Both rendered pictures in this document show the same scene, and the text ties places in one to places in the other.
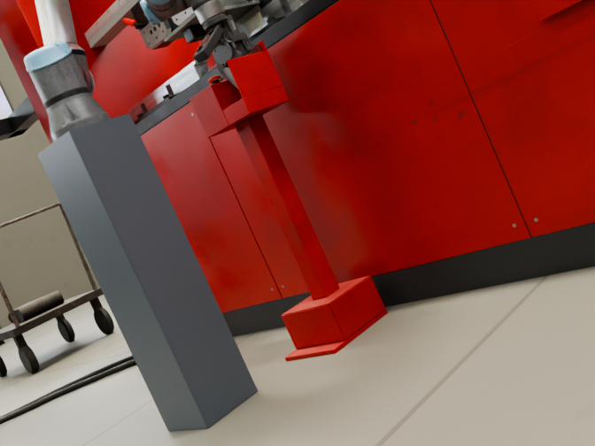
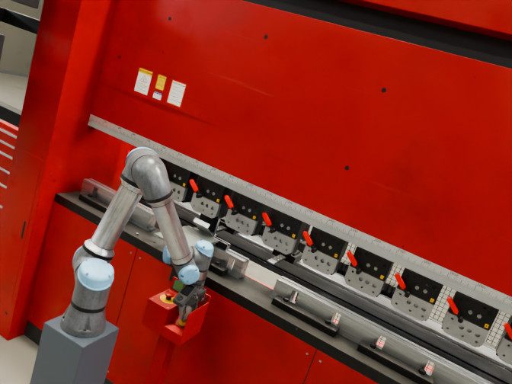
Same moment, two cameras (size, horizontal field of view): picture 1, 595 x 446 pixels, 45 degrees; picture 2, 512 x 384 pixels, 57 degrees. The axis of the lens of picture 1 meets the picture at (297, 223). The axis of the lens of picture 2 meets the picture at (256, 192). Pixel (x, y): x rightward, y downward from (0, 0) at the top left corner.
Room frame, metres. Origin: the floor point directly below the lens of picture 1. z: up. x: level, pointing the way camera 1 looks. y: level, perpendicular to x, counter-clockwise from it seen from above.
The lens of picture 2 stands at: (0.30, 0.61, 1.76)
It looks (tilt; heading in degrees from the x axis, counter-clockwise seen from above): 13 degrees down; 336
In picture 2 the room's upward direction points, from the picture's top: 18 degrees clockwise
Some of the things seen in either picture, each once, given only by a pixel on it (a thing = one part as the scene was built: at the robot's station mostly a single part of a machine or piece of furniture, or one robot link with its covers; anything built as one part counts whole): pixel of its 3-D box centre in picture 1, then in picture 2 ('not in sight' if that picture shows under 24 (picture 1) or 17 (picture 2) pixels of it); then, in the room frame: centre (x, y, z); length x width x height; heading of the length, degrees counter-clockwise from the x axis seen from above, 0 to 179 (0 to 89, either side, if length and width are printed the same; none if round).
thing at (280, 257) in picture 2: not in sight; (282, 255); (2.17, -0.48, 1.01); 0.26 x 0.12 x 0.05; 132
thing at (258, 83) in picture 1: (234, 89); (176, 309); (2.02, 0.01, 0.75); 0.20 x 0.16 x 0.18; 44
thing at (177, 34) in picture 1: (212, 20); (187, 238); (2.23, -0.02, 1.00); 0.26 x 0.18 x 0.01; 132
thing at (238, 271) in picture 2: (266, 26); (210, 251); (2.29, -0.16, 0.92); 0.39 x 0.06 x 0.10; 42
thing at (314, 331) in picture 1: (328, 318); not in sight; (2.00, 0.03, 0.06); 0.25 x 0.20 x 0.12; 134
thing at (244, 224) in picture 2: not in sight; (246, 212); (2.19, -0.24, 1.18); 0.15 x 0.09 x 0.17; 42
